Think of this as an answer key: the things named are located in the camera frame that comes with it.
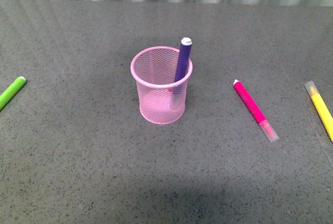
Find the pink marker pen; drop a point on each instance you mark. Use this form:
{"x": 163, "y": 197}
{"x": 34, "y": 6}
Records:
{"x": 255, "y": 111}

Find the yellow marker pen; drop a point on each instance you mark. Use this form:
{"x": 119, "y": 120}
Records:
{"x": 320, "y": 107}

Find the green marker pen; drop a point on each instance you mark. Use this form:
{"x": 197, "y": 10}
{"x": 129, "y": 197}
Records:
{"x": 11, "y": 91}

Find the purple marker pen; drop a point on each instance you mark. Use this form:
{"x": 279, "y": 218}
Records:
{"x": 181, "y": 69}

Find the pink mesh pen cup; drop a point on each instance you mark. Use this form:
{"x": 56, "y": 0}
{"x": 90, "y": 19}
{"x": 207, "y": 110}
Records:
{"x": 161, "y": 99}

